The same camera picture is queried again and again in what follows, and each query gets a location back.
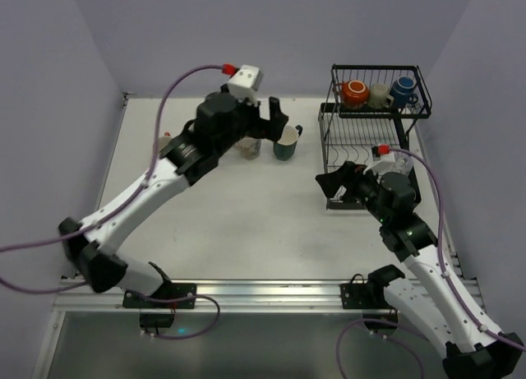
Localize tall floral white mug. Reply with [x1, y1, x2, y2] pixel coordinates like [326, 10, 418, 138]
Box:
[234, 136, 261, 160]

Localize dark teal mug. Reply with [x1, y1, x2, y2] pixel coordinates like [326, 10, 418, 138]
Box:
[273, 125, 303, 161]

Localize salmon orange mug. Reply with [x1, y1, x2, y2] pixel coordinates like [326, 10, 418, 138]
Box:
[157, 132, 173, 154]

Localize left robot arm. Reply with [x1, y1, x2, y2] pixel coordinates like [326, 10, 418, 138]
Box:
[58, 92, 288, 297]

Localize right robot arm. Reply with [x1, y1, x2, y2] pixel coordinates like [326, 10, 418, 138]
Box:
[315, 161, 524, 378]

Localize orange round mug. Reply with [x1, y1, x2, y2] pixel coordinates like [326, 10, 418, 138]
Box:
[333, 80, 370, 109]

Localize beige mug upper shelf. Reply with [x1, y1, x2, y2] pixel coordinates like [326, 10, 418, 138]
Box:
[367, 83, 394, 109]

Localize blue mug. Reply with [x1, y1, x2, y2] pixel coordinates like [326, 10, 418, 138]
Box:
[390, 76, 419, 109]

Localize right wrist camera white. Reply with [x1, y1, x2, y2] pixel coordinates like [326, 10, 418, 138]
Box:
[362, 144, 397, 175]

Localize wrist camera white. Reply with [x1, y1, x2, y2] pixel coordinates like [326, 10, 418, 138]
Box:
[227, 65, 264, 105]
[362, 144, 397, 175]

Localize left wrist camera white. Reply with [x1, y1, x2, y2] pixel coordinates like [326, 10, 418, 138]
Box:
[227, 65, 264, 105]

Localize black wire dish rack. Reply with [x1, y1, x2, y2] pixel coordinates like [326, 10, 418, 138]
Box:
[317, 64, 434, 213]

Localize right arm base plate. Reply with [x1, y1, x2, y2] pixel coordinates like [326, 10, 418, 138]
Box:
[339, 274, 392, 310]

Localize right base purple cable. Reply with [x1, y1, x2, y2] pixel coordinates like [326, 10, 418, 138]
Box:
[335, 317, 427, 379]

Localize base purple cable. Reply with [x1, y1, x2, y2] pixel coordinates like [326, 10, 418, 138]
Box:
[335, 317, 427, 379]
[139, 294, 221, 341]

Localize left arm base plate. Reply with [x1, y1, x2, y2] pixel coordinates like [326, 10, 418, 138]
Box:
[122, 283, 197, 309]

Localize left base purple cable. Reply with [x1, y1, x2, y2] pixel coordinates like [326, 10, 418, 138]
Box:
[139, 294, 221, 341]

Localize aluminium mounting rail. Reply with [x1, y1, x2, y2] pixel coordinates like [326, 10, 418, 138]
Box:
[53, 276, 488, 314]

